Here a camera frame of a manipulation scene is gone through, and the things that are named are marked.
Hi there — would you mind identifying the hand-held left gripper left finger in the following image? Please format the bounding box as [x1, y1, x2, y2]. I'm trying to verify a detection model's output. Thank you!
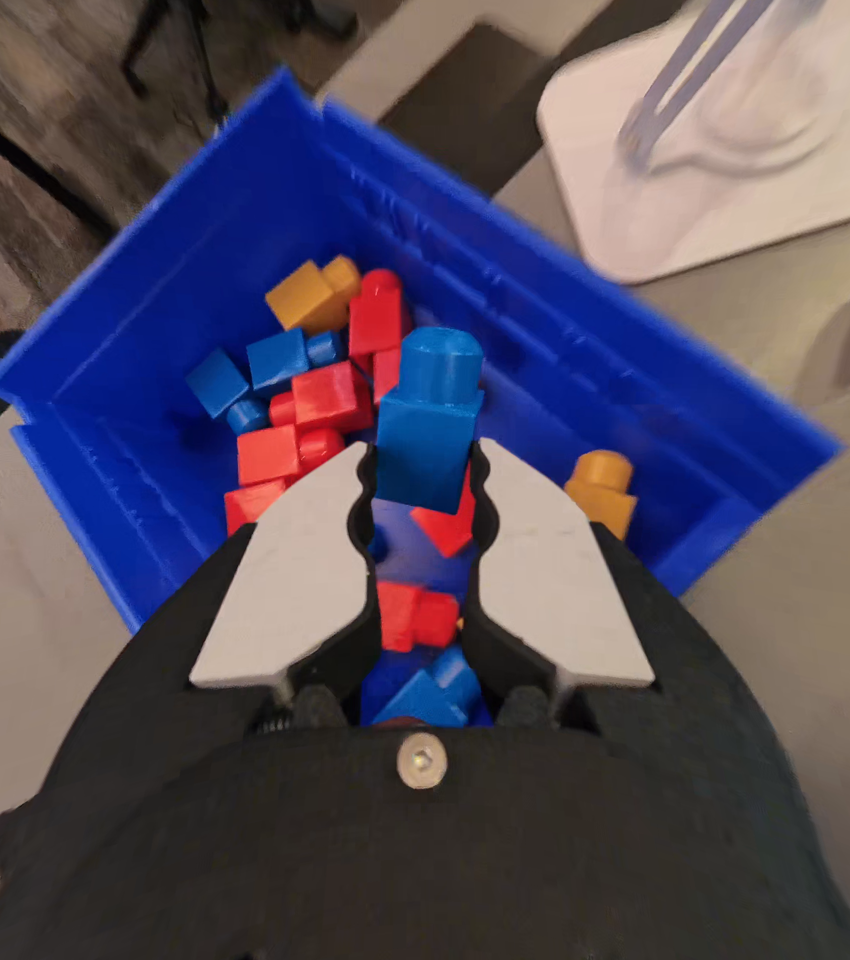
[190, 443, 384, 700]

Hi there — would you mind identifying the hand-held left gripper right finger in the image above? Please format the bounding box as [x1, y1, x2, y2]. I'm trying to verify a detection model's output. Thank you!
[463, 440, 655, 700]

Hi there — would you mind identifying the pile of coloured toy blocks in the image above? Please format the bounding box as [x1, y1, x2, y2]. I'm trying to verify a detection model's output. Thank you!
[185, 255, 640, 730]

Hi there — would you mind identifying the blue toy building block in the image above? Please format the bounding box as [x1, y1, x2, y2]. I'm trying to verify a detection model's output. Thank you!
[374, 326, 486, 513]

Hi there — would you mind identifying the blue plastic bin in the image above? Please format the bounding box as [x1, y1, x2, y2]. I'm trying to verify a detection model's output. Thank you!
[0, 66, 847, 730]

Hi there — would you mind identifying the grey desk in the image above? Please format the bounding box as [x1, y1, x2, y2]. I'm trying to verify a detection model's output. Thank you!
[0, 0, 850, 960]

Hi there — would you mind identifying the white document stand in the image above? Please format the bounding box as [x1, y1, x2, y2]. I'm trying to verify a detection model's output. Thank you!
[536, 0, 850, 288]

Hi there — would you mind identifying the black chair base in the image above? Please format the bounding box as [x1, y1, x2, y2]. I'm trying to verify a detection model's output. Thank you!
[118, 0, 361, 121]

